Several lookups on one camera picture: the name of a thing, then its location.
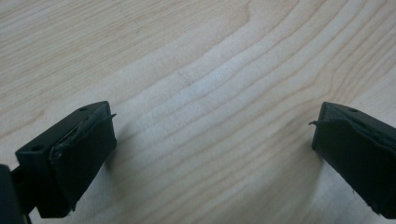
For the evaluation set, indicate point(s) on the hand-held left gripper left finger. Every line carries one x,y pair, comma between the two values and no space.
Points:
71,158

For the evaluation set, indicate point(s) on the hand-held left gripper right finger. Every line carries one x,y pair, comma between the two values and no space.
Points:
358,155

